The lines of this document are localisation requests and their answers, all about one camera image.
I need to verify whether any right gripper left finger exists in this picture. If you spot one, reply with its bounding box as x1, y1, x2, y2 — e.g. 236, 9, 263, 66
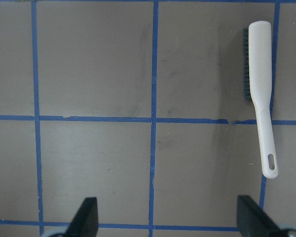
64, 197, 99, 237

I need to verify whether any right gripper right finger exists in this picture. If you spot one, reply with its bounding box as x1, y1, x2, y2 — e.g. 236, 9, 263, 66
236, 195, 286, 237

